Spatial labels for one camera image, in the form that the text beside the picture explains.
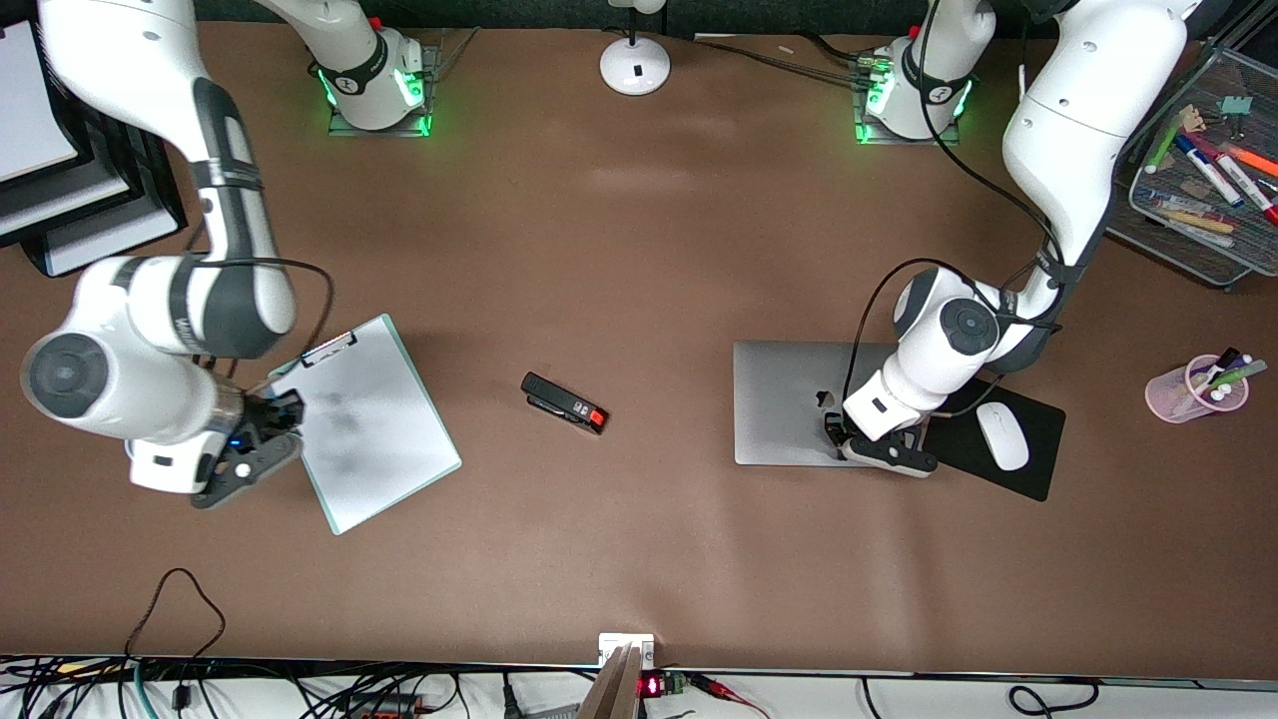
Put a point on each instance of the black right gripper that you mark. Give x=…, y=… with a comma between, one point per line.
x=262, y=417

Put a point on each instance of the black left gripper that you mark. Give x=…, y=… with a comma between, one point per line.
x=831, y=430

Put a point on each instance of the silver laptop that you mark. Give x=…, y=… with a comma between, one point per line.
x=789, y=399

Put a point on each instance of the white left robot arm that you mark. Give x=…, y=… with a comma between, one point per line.
x=1078, y=120

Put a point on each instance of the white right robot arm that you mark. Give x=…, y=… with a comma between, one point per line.
x=130, y=330

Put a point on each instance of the black marker in pink cup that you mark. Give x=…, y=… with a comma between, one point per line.
x=1226, y=357

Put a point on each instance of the green marker in pink cup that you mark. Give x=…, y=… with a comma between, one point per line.
x=1243, y=373

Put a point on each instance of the green marker in organizer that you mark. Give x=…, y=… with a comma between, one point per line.
x=1165, y=145

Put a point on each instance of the blue capped white marker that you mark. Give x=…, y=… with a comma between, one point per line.
x=1210, y=172

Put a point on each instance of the red capped white marker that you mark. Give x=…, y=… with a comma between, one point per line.
x=1248, y=190

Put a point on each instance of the clipboard with white paper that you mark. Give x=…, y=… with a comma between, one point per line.
x=389, y=449

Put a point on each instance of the white computer mouse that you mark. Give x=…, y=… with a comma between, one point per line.
x=1001, y=436

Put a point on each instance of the black mouse pad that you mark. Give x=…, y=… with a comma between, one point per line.
x=1043, y=444

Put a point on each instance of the black stacked paper tray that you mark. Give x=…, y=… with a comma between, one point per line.
x=100, y=235

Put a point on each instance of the black stapler with red tip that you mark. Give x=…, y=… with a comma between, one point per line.
x=559, y=401

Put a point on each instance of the circuit board with red display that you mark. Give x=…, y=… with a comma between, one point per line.
x=664, y=685

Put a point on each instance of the pink translucent pen cup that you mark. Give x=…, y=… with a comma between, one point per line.
x=1168, y=394

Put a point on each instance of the white paper sheet in tray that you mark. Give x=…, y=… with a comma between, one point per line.
x=25, y=120

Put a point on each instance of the white lamp base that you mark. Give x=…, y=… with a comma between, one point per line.
x=635, y=65

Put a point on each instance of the orange highlighter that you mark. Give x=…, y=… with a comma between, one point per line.
x=1253, y=160

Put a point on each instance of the green binder clip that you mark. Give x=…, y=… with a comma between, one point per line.
x=1236, y=105

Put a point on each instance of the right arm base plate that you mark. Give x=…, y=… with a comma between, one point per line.
x=344, y=126

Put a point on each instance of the white camera stand bracket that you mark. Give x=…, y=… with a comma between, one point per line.
x=626, y=644

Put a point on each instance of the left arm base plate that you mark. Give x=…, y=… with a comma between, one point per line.
x=939, y=140

